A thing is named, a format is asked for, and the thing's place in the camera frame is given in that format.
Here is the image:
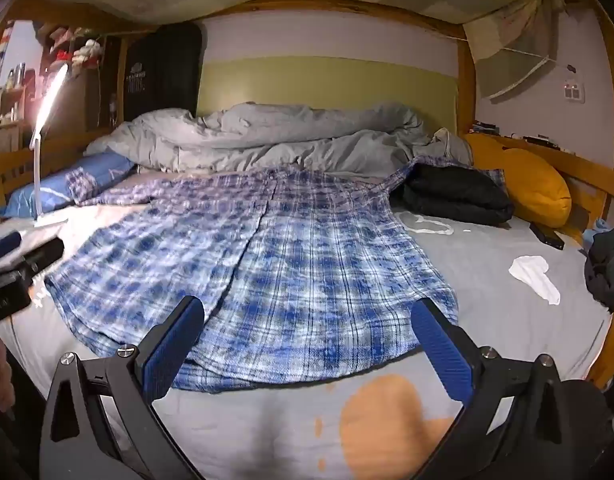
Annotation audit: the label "blue pillow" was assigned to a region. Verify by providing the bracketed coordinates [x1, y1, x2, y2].
[0, 152, 138, 220]

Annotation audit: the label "long dark ledge items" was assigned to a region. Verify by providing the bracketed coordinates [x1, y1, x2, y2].
[522, 134, 560, 150]

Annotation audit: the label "black phone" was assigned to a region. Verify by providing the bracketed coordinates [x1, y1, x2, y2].
[529, 221, 566, 251]

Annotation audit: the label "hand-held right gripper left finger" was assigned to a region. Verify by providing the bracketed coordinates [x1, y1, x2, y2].
[39, 296, 205, 480]

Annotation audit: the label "black folded jacket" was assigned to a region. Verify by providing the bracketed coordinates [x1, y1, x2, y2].
[389, 162, 515, 226]

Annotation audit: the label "yellow pillow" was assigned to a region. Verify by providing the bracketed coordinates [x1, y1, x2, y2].
[462, 132, 572, 228]

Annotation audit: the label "wooden shelf with bottles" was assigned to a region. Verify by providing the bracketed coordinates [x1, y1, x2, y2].
[0, 60, 28, 133]

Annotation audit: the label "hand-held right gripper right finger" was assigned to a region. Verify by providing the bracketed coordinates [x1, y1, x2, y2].
[411, 297, 574, 480]

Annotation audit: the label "white desk lamp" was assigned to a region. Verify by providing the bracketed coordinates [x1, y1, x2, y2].
[31, 62, 70, 226]

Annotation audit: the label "green headboard panel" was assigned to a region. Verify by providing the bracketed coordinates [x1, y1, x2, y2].
[197, 56, 460, 133]

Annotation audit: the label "black hanging printed cloth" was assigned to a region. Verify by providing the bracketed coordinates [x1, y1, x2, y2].
[123, 21, 205, 122]

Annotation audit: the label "grey duvet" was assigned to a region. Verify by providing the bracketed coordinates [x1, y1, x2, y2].
[84, 101, 475, 173]

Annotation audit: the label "light blue cloth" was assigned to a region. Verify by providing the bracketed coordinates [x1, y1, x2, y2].
[582, 217, 610, 243]

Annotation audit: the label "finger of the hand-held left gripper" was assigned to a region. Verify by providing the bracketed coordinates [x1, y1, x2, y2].
[0, 232, 22, 266]
[18, 237, 65, 281]

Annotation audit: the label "white cloth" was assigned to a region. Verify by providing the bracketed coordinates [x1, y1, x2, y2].
[508, 255, 562, 306]

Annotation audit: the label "hanging plush toys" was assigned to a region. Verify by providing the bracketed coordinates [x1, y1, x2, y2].
[39, 25, 110, 78]

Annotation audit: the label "blue plaid shirt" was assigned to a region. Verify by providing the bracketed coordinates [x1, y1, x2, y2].
[44, 156, 508, 393]

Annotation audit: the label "dark clothes pile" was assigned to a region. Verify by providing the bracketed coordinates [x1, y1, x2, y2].
[584, 225, 614, 313]

